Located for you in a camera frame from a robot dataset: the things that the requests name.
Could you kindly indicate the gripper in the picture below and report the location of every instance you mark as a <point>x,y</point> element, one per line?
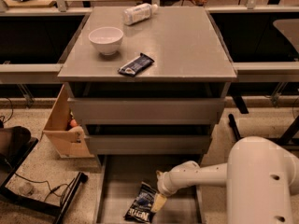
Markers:
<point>163,184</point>

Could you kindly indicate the blue chip bag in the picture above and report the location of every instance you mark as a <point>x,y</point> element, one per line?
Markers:
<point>141,209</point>

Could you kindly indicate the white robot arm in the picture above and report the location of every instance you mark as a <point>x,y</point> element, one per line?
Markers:
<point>260,177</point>

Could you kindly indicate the grey bottom drawer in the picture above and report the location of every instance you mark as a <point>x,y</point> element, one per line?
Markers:
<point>122,176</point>

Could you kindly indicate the grey drawer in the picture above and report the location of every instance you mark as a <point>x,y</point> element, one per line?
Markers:
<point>147,144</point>
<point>146,111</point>
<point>122,176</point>

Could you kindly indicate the grey middle drawer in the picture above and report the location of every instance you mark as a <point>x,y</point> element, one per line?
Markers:
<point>147,144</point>

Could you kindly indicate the grey top drawer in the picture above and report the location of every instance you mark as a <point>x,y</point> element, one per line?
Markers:
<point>146,111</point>

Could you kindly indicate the grey drawer cabinet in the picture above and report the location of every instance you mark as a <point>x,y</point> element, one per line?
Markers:
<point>189,62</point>

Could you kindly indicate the dark bag on left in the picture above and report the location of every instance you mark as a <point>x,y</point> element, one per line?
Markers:
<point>12,140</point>

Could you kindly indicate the brown cardboard box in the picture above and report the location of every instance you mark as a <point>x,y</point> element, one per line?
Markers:
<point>68,142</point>

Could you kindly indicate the orange fruit in box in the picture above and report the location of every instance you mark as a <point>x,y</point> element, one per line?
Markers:
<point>73,123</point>

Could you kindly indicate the dark blue snack bar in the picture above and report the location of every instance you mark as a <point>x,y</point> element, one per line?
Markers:
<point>137,65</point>

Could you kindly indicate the black metal stand right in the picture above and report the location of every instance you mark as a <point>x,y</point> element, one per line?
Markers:
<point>286,140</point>

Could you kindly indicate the black metal stand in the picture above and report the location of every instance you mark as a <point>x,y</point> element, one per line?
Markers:
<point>286,140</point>
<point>54,204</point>

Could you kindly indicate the black metal stand left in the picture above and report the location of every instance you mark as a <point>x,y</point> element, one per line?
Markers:
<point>54,204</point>

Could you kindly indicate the white ceramic bowl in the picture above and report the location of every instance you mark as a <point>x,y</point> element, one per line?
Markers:
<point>106,40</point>

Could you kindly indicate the clear plastic water bottle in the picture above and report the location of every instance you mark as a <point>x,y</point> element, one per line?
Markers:
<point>138,13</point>

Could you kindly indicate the grey metal rail frame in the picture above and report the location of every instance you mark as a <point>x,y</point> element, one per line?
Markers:
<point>260,43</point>

